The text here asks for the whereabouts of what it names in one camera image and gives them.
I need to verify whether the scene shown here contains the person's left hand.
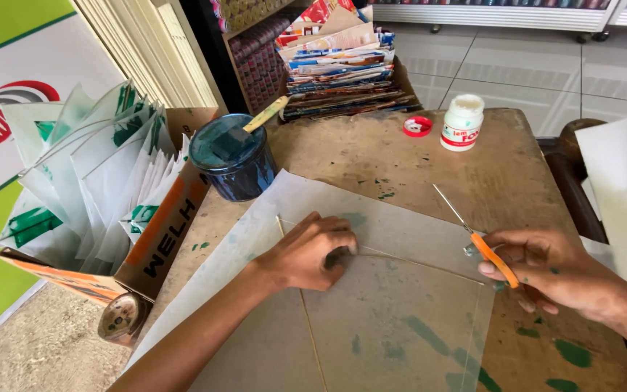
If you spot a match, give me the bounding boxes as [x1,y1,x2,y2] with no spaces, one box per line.
[253,211,359,293]

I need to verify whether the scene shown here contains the white glue bottle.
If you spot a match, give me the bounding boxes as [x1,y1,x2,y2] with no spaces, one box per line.
[440,94,485,152]

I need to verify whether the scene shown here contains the bunch of white paper kites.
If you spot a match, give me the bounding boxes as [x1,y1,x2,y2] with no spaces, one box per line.
[0,80,192,277]

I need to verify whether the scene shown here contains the round metal tin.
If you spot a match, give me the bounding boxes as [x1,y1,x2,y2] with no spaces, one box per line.
[97,292,154,349]

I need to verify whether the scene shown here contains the orange handled scissors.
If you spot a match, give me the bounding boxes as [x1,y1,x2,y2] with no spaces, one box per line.
[432,183,520,290]

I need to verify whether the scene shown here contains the red bottle lid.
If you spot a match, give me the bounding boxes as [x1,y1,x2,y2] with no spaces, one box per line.
[402,115,434,138]

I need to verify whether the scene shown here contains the person's right hand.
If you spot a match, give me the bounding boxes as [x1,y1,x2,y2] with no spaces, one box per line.
[477,228,623,323]

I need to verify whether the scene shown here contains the bundle of cream slats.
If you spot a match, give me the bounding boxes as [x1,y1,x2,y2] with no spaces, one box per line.
[70,0,228,113]

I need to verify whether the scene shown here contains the thin straight bamboo stick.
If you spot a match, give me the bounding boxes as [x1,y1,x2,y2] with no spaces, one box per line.
[275,216,329,392]

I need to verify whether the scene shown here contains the blue paint can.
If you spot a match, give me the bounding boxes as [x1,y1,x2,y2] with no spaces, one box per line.
[189,113,278,203]

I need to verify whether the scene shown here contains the carton of colourful kites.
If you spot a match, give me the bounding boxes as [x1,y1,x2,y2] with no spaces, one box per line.
[274,0,424,123]

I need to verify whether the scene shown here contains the plain white paper sheet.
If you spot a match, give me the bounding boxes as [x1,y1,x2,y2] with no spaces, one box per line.
[574,107,627,301]

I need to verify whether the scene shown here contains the sponge brush with cream handle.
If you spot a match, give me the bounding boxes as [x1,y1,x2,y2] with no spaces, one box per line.
[212,95,291,162]

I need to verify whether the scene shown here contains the wooden shelf of thread spools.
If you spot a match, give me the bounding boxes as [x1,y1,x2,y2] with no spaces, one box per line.
[209,0,299,116]

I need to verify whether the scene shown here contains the green and white banner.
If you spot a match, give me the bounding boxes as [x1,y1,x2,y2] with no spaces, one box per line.
[0,0,127,345]

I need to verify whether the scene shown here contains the orange printed cardboard box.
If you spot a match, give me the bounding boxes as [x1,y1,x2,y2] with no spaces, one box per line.
[0,107,222,307]

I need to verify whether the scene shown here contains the dark wooden chair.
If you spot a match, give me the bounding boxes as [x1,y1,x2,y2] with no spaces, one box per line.
[536,95,627,392]

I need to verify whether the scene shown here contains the translucent white paper sheet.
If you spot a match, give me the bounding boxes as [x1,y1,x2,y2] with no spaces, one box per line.
[126,169,497,392]

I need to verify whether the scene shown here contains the thin bowed bamboo stick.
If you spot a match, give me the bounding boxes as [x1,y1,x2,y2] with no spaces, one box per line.
[277,217,487,355]

